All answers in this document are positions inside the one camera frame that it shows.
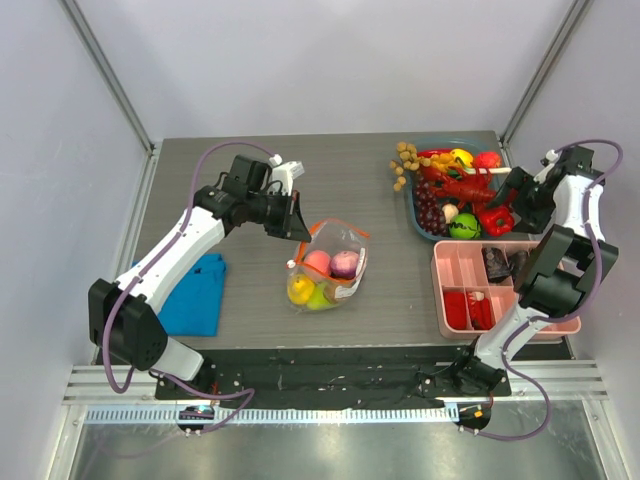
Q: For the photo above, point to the purple toy onion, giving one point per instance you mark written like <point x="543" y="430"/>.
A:
<point x="344" y="265"/>

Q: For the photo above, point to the white toy garlic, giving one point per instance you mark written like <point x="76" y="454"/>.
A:
<point x="450" y="211"/>

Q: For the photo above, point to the aluminium frame rail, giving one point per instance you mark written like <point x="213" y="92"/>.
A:
<point x="562" y="380"/>

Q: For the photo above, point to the red toy lobster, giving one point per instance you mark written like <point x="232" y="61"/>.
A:
<point x="468" y="189"/>

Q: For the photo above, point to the dark purple grape bunch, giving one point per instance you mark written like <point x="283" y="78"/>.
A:
<point x="429" y="213"/>

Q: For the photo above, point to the green toy lime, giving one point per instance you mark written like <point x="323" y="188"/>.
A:
<point x="464" y="226"/>

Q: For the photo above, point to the yellow toy pear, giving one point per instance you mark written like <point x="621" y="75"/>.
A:
<point x="300" y="289"/>

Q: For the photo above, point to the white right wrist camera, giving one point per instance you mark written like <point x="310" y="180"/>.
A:
<point x="548" y="163"/>

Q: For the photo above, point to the pink compartment tray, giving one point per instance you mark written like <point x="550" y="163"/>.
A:
<point x="458" y="266"/>

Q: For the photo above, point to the dark sushi roll middle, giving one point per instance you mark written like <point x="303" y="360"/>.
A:
<point x="516" y="262"/>

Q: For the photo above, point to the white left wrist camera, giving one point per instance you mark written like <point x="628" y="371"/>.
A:
<point x="283" y="175"/>

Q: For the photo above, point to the pink toy peach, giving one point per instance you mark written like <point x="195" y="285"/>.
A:
<point x="319" y="261"/>

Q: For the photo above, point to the clear orange zip bag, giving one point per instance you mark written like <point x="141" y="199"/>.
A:
<point x="332" y="236"/>

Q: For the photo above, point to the dark patterned sushi roll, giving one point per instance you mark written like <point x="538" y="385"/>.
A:
<point x="495" y="263"/>

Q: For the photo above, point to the brown longan bunch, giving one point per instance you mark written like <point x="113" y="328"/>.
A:
<point x="404" y="165"/>

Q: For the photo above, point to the red toy meat piece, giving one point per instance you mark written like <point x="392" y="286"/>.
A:
<point x="455" y="307"/>

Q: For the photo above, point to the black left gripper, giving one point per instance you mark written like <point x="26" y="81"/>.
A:
<point x="297" y="229"/>

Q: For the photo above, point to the blue folded t-shirt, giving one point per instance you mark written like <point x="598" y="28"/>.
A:
<point x="193" y="307"/>

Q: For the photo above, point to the yellow red toy fruit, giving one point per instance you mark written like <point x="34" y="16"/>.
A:
<point x="462" y="158"/>

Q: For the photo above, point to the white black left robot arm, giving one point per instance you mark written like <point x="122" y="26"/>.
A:
<point x="123" y="314"/>

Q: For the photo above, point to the red toy bell pepper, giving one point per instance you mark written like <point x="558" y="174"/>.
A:
<point x="497" y="221"/>

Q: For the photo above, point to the white perforated cable duct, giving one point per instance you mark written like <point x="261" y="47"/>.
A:
<point x="195" y="414"/>

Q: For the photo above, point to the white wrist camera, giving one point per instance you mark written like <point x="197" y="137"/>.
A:
<point x="548" y="163"/>
<point x="283" y="175"/>

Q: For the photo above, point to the yellow toy pepper pieces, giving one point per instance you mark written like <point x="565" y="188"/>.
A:
<point x="441" y="159"/>

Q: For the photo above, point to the green toy apple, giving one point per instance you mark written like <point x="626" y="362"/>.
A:
<point x="318" y="300"/>

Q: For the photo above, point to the orange toy fruit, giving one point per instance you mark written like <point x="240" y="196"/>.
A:
<point x="335" y="293"/>

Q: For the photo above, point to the teal fruit basket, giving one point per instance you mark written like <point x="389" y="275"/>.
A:
<point x="474" y="141"/>

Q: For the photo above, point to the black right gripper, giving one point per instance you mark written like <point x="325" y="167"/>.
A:
<point x="520" y="187"/>

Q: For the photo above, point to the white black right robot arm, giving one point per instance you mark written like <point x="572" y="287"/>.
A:
<point x="562" y="273"/>

